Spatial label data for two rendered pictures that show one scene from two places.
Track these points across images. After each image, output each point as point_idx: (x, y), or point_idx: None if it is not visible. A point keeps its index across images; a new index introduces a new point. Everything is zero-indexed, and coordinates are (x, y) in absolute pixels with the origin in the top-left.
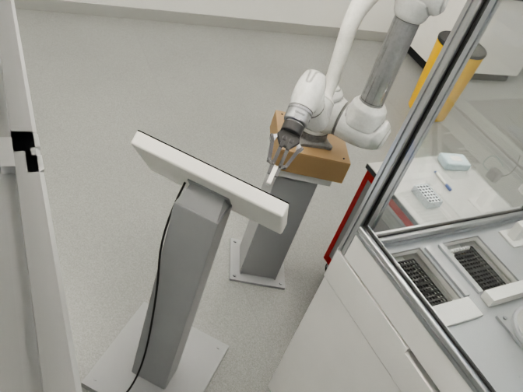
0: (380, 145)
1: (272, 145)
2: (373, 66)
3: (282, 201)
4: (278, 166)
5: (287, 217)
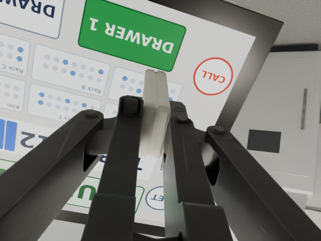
0: None
1: (38, 229)
2: None
3: (162, 235)
4: (168, 129)
5: (239, 110)
